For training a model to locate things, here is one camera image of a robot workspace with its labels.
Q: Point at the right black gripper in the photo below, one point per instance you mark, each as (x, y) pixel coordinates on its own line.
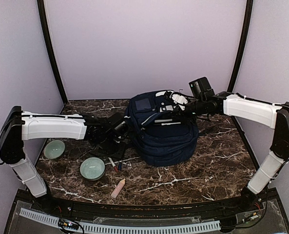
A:
(177, 110)

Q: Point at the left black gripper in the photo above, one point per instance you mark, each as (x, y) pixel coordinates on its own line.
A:
(119, 154)

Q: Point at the blue capped white marker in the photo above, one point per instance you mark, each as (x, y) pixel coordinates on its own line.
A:
(120, 165)

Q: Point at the red capped white marker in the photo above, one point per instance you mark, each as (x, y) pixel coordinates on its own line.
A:
(113, 164)

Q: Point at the navy blue student backpack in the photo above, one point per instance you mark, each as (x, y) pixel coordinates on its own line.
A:
(159, 146)

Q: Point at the pink pencil-shaped eraser tube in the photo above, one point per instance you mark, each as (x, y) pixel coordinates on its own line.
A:
(118, 188)

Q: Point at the purple capped white marker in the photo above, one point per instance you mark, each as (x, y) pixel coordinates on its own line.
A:
(163, 120)

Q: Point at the black capped white marker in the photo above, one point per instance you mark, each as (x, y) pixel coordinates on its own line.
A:
(166, 123)

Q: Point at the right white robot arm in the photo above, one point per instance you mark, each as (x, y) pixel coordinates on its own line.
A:
(272, 115)

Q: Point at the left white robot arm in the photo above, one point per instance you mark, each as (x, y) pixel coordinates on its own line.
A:
(20, 126)

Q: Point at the near celadon green bowl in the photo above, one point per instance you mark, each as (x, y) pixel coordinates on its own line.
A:
(92, 168)

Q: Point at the celadon green bowl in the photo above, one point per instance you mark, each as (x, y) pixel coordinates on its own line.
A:
(92, 168)
(54, 149)

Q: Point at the far celadon green bowl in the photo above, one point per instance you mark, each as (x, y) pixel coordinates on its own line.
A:
(54, 149)

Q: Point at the small green circuit board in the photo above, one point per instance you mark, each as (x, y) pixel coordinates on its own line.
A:
(67, 224)

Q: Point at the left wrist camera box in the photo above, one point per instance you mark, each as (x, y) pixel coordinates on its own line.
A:
(116, 121)

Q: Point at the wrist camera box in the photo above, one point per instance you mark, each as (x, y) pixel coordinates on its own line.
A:
(201, 88)
(116, 121)

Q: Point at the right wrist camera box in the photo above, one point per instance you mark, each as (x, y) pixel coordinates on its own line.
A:
(201, 88)

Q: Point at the white slotted cable duct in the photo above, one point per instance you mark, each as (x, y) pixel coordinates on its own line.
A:
(92, 228)

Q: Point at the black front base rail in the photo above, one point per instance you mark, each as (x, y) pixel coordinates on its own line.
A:
(220, 209)

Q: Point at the right black frame post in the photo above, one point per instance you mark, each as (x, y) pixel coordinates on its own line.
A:
(242, 45)

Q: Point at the black frame post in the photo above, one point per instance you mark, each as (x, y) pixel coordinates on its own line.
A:
(242, 45)
(50, 50)

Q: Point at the left black frame post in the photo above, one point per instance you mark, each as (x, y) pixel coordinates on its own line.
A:
(50, 50)

